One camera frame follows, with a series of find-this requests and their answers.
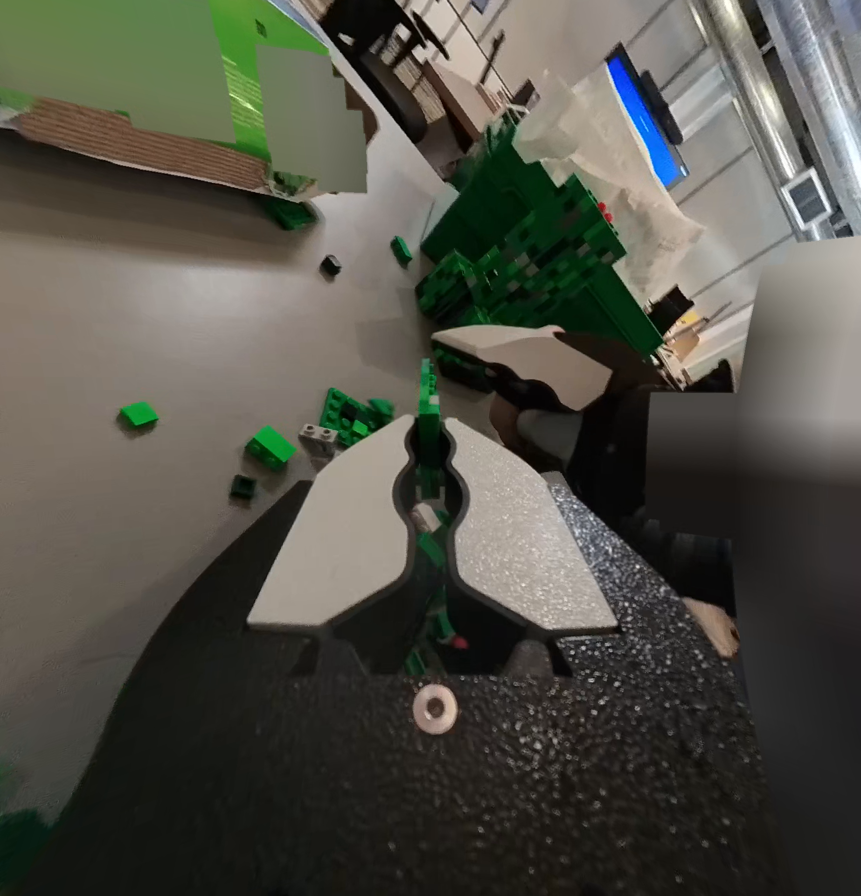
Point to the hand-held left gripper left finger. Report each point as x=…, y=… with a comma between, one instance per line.
x=332, y=553

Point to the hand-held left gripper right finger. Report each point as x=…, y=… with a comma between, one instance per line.
x=528, y=553

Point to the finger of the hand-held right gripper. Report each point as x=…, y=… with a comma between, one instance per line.
x=535, y=357

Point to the green mosaic brick cube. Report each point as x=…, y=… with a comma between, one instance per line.
x=429, y=420

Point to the person's right forearm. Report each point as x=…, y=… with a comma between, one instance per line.
x=689, y=560

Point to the grey desk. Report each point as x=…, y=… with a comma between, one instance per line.
x=122, y=315

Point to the person's right hand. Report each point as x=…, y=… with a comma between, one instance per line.
x=506, y=420

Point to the small white grey brick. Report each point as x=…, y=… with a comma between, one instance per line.
x=318, y=435

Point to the loose small green bricks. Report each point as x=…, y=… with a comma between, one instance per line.
x=269, y=444

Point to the green plastic bin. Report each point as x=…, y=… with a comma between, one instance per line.
x=486, y=203

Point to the blue display screen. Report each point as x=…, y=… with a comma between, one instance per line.
x=647, y=112

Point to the black office chair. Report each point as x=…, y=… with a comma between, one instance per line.
x=395, y=98

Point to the green toy box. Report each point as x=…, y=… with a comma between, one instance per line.
x=157, y=157

